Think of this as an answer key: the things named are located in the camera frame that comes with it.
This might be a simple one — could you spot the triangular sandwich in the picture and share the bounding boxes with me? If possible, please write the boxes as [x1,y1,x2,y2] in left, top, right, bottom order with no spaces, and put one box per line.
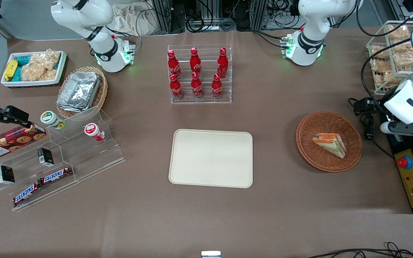
[312,133,347,159]

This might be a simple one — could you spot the oval light wicker basket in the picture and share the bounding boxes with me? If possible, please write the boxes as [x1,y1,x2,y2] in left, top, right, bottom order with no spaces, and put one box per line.
[56,66,109,119]

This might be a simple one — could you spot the round brown wicker basket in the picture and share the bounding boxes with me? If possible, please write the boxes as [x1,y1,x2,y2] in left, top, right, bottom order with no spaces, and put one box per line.
[296,111,364,173]

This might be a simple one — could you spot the beige rectangular tray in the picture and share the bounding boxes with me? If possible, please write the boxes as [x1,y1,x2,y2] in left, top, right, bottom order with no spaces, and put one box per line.
[168,129,253,189]

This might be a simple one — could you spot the red tartan cookie box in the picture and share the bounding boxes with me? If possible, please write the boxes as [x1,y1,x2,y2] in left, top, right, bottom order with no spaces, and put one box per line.
[0,123,47,161]

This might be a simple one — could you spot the black side platform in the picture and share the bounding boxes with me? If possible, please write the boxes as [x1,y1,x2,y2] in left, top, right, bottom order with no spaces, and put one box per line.
[385,107,413,215]

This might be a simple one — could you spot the white rectangular bin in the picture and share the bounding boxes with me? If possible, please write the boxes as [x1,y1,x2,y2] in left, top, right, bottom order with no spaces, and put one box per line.
[1,51,67,88]

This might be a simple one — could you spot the green lid yogurt cup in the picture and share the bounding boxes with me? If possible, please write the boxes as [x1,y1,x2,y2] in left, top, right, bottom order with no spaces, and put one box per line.
[40,111,66,130]

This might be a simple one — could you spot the yellow snack packet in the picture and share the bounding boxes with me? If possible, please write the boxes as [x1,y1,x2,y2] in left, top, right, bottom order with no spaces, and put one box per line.
[4,60,18,81]

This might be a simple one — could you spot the small black box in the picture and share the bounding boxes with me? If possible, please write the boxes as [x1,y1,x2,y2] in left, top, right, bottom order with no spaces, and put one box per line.
[37,147,54,167]
[0,165,15,185]

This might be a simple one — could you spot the clear bag rice crackers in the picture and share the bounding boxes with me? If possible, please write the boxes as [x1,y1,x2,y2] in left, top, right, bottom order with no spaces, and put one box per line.
[21,49,61,82]

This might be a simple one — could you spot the black power adapter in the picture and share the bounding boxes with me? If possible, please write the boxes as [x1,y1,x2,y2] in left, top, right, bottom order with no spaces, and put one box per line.
[348,97,376,116]

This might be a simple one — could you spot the clear bag fried snacks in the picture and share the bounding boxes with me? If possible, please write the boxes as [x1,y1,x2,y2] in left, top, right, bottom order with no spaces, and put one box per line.
[371,42,413,69]
[371,68,409,89]
[387,24,412,40]

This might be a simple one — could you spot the aluminium foil container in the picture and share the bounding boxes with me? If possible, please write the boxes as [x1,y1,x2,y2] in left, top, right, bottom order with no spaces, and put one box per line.
[56,71,101,113]

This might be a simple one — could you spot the Snickers chocolate bar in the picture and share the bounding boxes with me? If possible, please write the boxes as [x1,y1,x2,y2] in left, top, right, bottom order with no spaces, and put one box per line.
[41,166,74,184]
[13,181,43,207]

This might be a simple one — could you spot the red lid yogurt cup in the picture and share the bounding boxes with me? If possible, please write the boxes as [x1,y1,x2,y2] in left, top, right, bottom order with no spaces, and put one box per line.
[84,123,105,142]

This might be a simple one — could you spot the clear acrylic stepped shelf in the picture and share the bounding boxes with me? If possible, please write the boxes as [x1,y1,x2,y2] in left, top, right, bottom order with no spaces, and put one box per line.
[0,107,125,212]

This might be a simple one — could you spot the beige crumpled cloth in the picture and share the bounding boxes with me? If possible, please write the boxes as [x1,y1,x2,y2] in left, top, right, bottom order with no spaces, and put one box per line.
[112,2,161,37]

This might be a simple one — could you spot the red cola bottle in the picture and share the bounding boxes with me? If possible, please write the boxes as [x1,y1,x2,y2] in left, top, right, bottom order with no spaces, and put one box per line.
[169,73,184,100]
[167,50,182,80]
[211,73,224,100]
[191,72,204,99]
[190,47,202,76]
[217,47,229,79]

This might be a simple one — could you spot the clear acrylic bottle rack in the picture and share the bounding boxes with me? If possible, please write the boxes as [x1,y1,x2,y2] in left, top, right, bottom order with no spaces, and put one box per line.
[167,44,232,105]

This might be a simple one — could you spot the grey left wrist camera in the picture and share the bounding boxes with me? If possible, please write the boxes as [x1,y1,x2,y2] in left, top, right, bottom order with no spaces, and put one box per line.
[380,121,396,135]

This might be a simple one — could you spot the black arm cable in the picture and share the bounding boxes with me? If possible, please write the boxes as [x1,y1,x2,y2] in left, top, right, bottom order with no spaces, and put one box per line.
[356,0,413,105]

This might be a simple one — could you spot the white wire basket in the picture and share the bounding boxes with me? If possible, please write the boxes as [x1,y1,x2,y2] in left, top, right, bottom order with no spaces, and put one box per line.
[366,20,413,96]

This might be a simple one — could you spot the black floor cable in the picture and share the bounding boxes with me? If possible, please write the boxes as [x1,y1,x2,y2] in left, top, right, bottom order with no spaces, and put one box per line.
[306,242,413,258]

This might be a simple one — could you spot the aluminium profile frame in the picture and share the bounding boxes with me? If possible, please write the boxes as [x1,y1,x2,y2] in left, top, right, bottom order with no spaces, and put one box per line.
[151,0,186,35]
[250,0,269,31]

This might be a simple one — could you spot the black coiled cable bundle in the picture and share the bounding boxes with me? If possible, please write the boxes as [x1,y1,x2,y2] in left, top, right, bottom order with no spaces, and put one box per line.
[185,0,237,33]

